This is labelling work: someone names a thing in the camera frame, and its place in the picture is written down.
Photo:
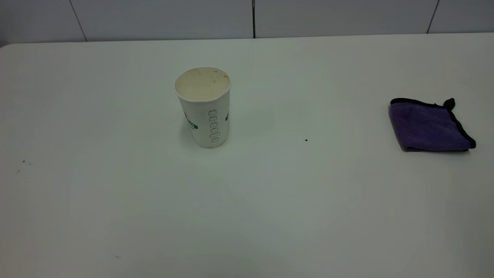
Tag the purple cloth with black trim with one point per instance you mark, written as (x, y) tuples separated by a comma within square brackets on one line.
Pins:
[(428, 127)]

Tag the white paper coffee cup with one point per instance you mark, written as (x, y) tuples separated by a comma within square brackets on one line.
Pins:
[(204, 116)]

